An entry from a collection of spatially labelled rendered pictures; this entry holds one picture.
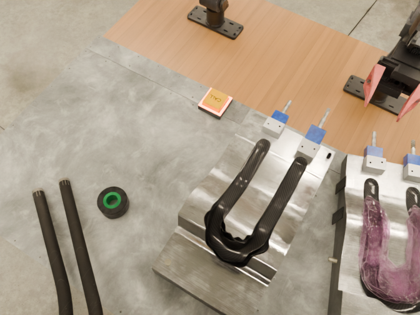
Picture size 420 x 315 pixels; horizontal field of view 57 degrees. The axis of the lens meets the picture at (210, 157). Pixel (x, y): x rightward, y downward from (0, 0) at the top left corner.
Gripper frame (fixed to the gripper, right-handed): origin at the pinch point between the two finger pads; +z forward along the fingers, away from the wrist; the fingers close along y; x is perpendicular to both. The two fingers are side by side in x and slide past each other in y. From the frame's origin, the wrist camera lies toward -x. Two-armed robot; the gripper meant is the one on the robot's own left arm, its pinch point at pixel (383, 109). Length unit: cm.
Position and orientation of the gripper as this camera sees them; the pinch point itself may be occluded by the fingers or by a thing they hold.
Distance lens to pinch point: 80.8
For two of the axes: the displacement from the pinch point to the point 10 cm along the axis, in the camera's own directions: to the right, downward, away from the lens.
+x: 0.1, 4.4, 9.0
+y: 8.5, 4.7, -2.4
